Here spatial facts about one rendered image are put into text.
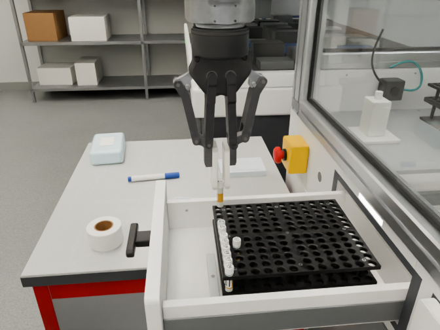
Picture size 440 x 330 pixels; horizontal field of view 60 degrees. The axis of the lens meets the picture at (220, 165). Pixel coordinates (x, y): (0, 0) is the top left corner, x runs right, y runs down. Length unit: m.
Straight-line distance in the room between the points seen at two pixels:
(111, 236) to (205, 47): 0.46
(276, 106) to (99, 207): 0.73
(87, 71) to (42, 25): 0.59
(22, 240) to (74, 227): 1.39
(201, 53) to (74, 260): 0.50
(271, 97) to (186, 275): 0.87
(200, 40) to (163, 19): 4.17
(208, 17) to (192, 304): 0.35
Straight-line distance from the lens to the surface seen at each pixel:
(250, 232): 0.61
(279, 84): 1.36
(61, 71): 4.55
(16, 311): 1.90
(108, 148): 1.16
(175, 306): 0.51
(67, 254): 0.84
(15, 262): 2.16
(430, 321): 0.52
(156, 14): 4.66
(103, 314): 0.88
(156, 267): 0.51
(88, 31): 4.31
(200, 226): 0.73
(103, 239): 0.80
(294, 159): 0.90
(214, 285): 0.60
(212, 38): 0.49
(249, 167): 1.07
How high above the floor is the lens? 1.27
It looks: 27 degrees down
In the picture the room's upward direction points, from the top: straight up
